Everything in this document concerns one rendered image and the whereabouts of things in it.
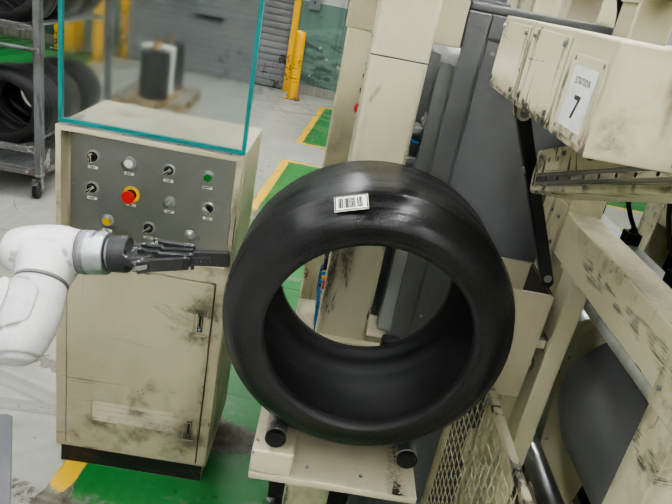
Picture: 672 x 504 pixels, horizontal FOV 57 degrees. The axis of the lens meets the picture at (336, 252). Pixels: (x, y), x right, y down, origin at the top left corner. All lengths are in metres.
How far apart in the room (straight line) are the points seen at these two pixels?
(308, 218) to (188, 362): 1.17
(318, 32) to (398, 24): 8.88
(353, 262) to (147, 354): 0.93
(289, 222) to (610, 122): 0.55
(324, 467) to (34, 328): 0.67
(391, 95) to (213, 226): 0.82
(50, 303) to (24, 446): 1.48
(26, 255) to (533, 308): 1.11
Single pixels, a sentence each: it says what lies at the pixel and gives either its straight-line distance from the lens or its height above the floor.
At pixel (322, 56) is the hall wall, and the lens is 10.28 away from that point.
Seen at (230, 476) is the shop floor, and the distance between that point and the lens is 2.56.
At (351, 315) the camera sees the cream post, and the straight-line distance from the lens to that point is 1.60.
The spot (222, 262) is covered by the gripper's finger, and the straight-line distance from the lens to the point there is 1.26.
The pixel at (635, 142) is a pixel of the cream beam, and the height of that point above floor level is 1.67.
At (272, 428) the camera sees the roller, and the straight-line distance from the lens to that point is 1.35.
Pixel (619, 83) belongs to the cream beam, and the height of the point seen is 1.73.
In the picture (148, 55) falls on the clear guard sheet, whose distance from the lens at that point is 1.89.
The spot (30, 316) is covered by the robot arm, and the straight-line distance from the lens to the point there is 1.25.
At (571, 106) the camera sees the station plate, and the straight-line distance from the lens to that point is 0.92.
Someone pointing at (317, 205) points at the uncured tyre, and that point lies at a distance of 1.11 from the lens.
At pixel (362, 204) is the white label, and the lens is 1.08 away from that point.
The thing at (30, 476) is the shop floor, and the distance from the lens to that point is 2.58.
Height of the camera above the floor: 1.79
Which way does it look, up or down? 23 degrees down
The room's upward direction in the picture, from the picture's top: 11 degrees clockwise
